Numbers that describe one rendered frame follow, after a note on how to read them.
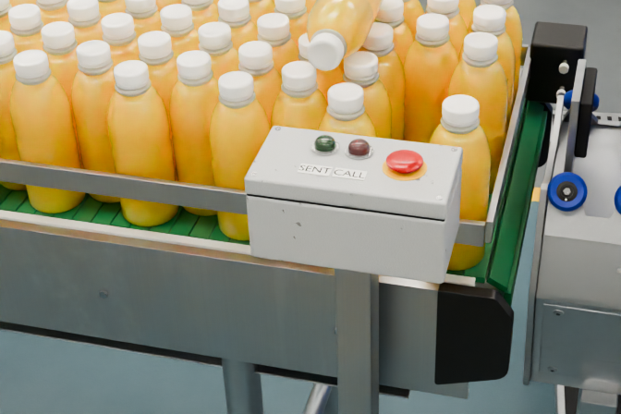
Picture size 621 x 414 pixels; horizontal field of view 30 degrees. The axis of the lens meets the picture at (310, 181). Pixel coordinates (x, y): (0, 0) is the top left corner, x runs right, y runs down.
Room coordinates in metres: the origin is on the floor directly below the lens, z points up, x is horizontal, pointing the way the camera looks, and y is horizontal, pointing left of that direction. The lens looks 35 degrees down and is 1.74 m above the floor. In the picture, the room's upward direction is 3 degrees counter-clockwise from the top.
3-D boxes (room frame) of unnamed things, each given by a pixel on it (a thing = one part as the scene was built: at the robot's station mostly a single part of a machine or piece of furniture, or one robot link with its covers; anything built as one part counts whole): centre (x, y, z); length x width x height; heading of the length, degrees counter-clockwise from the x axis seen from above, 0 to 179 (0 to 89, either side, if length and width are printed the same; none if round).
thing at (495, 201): (1.19, -0.25, 0.96); 0.40 x 0.01 x 0.03; 163
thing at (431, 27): (1.23, -0.15, 1.09); 0.04 x 0.04 x 0.02
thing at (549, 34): (1.37, -0.34, 0.95); 0.10 x 0.07 x 0.10; 163
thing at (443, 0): (1.30, -0.17, 1.09); 0.04 x 0.04 x 0.02
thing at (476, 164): (1.04, -0.16, 0.99); 0.07 x 0.07 x 0.19
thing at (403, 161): (0.93, -0.09, 1.11); 0.04 x 0.04 x 0.01
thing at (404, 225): (0.95, -0.04, 1.05); 0.20 x 0.10 x 0.10; 73
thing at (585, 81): (1.17, -0.33, 0.99); 0.10 x 0.02 x 0.12; 163
